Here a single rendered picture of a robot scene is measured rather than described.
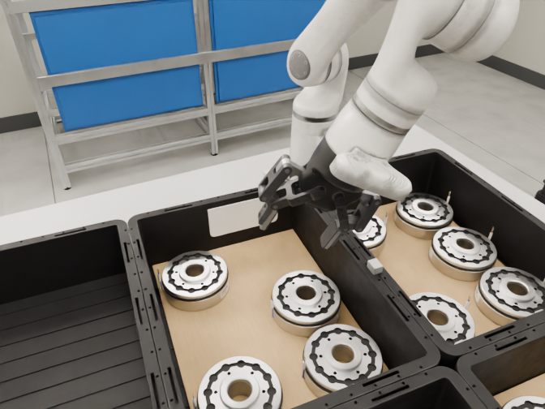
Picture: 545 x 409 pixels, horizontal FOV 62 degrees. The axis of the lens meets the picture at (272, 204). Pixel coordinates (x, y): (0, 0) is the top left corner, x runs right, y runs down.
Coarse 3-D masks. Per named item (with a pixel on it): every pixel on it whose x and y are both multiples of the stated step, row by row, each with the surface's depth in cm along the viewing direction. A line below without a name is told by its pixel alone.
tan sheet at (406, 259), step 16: (384, 208) 89; (400, 240) 82; (416, 240) 82; (384, 256) 78; (400, 256) 78; (416, 256) 78; (400, 272) 75; (416, 272) 75; (432, 272) 75; (416, 288) 72; (432, 288) 72; (448, 288) 72; (464, 288) 72; (464, 304) 70; (480, 320) 67
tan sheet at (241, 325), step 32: (224, 256) 78; (256, 256) 78; (288, 256) 78; (160, 288) 72; (256, 288) 72; (192, 320) 67; (224, 320) 67; (256, 320) 67; (352, 320) 67; (192, 352) 63; (224, 352) 63; (256, 352) 63; (288, 352) 63; (192, 384) 59; (288, 384) 59
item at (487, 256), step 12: (444, 228) 79; (456, 228) 79; (444, 240) 77; (480, 240) 77; (444, 252) 74; (456, 252) 74; (480, 252) 74; (492, 252) 74; (456, 264) 72; (468, 264) 72; (480, 264) 72
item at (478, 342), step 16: (400, 160) 85; (448, 160) 85; (496, 192) 76; (512, 208) 73; (544, 224) 69; (352, 240) 66; (368, 256) 64; (384, 272) 61; (400, 288) 59; (416, 320) 55; (528, 320) 55; (544, 320) 55; (432, 336) 53; (480, 336) 53; (496, 336) 53; (448, 352) 51; (464, 352) 51
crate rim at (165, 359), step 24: (240, 192) 76; (144, 216) 71; (144, 264) 62; (360, 264) 62; (144, 288) 59; (384, 288) 59; (408, 312) 56; (168, 360) 50; (432, 360) 50; (168, 384) 48; (360, 384) 48; (384, 384) 48; (312, 408) 46
